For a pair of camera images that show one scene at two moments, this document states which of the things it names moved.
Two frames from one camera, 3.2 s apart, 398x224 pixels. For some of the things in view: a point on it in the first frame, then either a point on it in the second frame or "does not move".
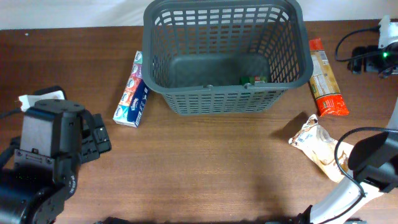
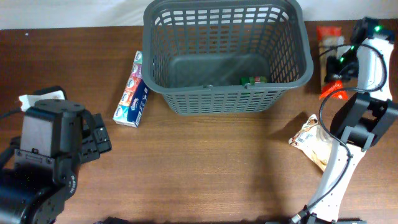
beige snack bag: (313, 139) does not move
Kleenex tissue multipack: (134, 99) does not move
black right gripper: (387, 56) → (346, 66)
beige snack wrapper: (28, 101) does not move
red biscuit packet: (329, 101) → (331, 43)
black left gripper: (98, 142) does not move
